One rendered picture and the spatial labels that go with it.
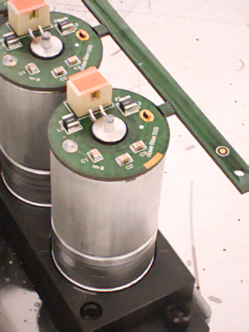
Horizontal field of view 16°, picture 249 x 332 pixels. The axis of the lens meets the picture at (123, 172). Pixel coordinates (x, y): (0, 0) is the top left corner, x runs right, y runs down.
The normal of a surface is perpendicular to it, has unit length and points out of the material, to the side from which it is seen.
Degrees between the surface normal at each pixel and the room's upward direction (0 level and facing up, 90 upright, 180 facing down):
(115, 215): 90
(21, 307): 0
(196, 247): 0
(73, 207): 90
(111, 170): 0
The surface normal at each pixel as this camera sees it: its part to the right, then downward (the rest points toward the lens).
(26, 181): -0.38, 0.70
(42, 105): -0.04, 0.77
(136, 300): 0.04, -0.64
